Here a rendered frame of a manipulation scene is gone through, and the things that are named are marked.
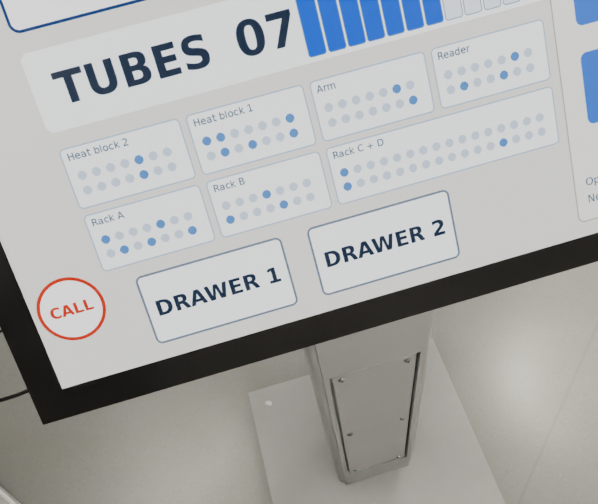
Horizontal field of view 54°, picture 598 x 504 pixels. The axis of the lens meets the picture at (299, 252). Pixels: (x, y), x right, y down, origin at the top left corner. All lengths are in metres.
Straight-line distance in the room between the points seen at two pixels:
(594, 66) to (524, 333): 1.13
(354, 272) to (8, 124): 0.22
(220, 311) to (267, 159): 0.10
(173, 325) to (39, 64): 0.17
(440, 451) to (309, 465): 0.28
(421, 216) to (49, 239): 0.23
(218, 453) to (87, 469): 0.30
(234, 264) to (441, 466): 1.01
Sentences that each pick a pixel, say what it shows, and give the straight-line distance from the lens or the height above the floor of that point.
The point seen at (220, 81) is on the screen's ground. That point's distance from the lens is 0.35.
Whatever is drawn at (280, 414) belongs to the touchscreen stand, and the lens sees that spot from 1.36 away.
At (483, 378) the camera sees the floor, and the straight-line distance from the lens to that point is 1.43.
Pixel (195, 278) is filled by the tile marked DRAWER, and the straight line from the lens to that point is 0.37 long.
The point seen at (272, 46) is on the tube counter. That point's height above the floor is 1.11.
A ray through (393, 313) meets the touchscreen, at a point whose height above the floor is 0.97.
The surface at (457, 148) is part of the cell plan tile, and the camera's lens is 0.38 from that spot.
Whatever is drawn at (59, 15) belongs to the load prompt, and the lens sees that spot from 0.37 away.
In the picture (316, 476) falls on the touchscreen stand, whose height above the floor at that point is 0.04.
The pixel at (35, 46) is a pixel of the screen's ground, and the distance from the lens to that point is 0.37.
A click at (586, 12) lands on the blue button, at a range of 0.42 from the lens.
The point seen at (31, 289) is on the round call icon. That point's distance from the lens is 0.39.
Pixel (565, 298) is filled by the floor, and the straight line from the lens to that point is 1.57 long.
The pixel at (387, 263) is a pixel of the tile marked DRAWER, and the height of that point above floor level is 0.99.
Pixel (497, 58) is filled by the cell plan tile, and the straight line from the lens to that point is 0.39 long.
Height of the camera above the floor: 1.32
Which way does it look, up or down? 56 degrees down
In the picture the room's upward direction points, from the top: 12 degrees counter-clockwise
